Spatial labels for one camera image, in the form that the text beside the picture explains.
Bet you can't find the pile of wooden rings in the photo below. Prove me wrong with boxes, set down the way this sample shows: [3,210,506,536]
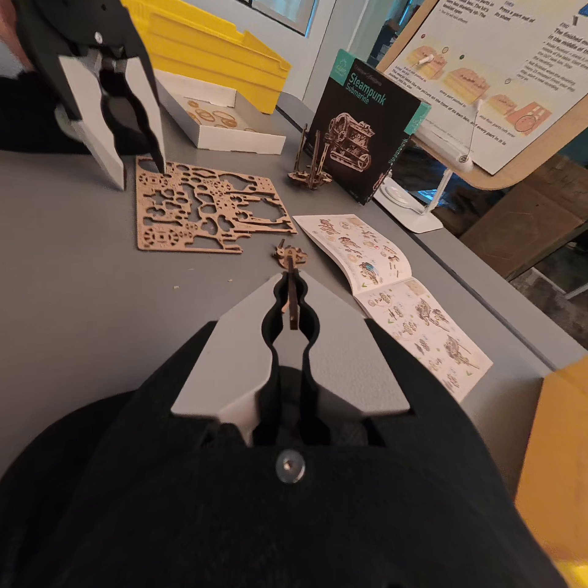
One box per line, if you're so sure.
[186,97,258,134]

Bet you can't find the person's left hand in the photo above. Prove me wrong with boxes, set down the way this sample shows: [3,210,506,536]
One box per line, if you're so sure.
[0,76,92,154]

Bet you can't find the wooden-edged instruction board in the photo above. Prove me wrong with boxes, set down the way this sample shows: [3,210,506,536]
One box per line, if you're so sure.
[376,0,588,190]

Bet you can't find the laser-cut wooden parts sheet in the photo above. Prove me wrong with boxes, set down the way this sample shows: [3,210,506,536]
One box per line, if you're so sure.
[135,156,298,254]

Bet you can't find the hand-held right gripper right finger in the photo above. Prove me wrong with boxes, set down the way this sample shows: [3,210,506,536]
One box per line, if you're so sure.
[296,270,410,420]

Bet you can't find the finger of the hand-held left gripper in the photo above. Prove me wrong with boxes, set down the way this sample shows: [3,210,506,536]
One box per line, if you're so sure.
[110,55,166,174]
[59,48,126,191]

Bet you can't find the small wooden model part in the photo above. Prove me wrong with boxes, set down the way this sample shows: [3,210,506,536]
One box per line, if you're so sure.
[274,239,308,268]
[285,257,301,332]

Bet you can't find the white cardboard box tray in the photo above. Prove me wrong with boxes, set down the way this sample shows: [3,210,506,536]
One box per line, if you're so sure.
[155,69,287,156]

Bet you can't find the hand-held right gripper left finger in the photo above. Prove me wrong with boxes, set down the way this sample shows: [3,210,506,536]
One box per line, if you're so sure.
[171,272,290,447]

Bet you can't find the white board stand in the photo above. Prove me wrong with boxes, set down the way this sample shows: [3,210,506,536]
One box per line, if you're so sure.
[374,99,483,234]

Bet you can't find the open instruction booklet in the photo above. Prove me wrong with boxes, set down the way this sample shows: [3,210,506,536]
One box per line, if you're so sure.
[293,213,493,402]

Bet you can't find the black model kit box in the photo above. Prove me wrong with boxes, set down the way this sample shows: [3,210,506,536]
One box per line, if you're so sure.
[304,48,432,205]

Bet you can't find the yellow plastic bin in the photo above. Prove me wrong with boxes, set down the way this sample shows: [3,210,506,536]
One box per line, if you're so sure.
[514,356,588,588]
[120,0,293,115]

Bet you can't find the partly built wooden model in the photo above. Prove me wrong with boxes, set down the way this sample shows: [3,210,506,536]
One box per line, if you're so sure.
[288,123,334,190]

